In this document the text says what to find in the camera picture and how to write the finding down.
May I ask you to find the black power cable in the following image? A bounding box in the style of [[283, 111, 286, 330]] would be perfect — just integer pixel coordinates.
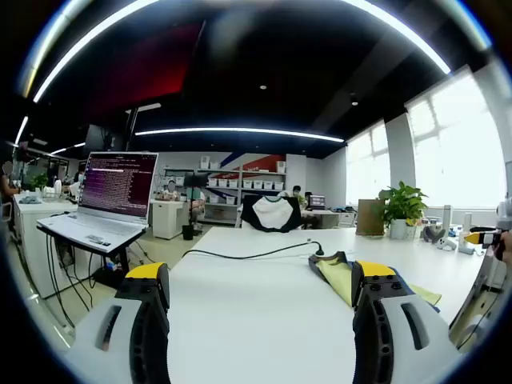
[[182, 238, 327, 262]]

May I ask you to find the curved ceiling light strip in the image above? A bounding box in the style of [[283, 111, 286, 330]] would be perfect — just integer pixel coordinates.
[[33, 0, 453, 103]]

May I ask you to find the yellow blue black garment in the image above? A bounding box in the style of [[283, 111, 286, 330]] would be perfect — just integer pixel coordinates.
[[307, 250, 443, 314]]

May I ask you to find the white cabinet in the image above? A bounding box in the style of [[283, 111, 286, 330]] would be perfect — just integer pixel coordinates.
[[150, 198, 190, 240]]

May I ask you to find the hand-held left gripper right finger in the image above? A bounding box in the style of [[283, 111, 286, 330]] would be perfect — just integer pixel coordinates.
[[351, 259, 461, 384]]

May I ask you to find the straight ceiling light strip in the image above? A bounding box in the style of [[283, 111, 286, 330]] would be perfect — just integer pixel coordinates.
[[134, 126, 346, 144]]

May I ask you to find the person's right hand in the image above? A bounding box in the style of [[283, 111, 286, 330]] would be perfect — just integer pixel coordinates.
[[494, 232, 512, 262]]

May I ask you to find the white tumbler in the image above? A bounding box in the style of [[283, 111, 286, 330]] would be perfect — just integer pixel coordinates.
[[458, 211, 474, 254]]

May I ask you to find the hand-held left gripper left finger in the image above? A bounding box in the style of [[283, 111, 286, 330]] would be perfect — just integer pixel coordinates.
[[66, 262, 172, 384]]

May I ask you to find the brown cardboard box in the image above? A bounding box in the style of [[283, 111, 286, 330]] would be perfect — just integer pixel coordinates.
[[355, 198, 387, 236]]

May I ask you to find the black and white shirt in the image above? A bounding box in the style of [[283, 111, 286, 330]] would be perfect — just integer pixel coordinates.
[[240, 194, 303, 234]]

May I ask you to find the storage shelf with white bins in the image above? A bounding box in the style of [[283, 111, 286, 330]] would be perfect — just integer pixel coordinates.
[[162, 154, 287, 225]]

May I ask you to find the tall white bottle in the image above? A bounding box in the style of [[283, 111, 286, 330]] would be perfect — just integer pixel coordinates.
[[442, 204, 454, 237]]

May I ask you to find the potted green plant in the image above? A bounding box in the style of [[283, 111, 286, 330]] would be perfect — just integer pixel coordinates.
[[378, 180, 430, 240]]

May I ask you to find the white laptop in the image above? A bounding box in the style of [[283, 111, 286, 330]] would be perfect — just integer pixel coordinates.
[[36, 150, 160, 254]]

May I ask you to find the black laptop cable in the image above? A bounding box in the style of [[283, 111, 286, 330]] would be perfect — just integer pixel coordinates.
[[45, 233, 97, 313]]

